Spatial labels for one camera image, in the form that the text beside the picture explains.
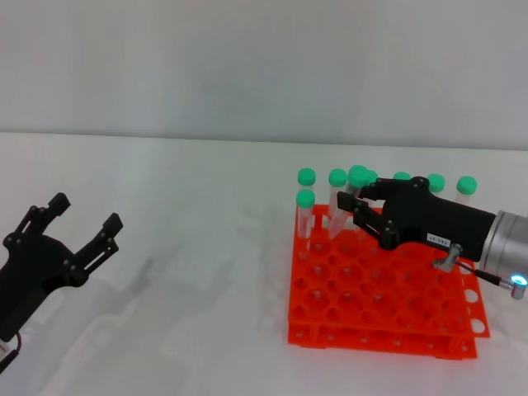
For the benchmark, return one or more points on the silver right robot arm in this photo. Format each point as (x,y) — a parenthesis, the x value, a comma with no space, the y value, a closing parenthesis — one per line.
(509,243)

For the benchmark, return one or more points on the graduated green-capped test tube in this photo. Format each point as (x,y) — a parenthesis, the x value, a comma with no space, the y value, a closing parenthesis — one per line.
(358,175)

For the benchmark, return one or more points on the clear green-capped test tube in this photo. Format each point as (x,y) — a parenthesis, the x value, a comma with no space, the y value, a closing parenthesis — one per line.
(436,182)
(373,176)
(336,177)
(466,185)
(305,199)
(402,176)
(307,176)

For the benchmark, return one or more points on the orange test tube rack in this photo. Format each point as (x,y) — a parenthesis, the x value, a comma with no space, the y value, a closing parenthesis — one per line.
(301,317)

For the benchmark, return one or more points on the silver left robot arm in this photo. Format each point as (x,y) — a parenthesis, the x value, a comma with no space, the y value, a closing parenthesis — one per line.
(3,348)

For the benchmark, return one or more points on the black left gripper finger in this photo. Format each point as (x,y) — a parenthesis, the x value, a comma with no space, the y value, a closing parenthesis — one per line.
(112,224)
(59,204)

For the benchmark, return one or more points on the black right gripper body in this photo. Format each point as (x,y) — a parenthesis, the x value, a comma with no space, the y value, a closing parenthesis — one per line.
(437,222)

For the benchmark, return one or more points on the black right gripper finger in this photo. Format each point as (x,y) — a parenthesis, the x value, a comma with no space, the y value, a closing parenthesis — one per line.
(383,187)
(347,201)

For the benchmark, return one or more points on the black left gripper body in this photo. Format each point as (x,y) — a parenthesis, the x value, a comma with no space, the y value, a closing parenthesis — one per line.
(29,280)

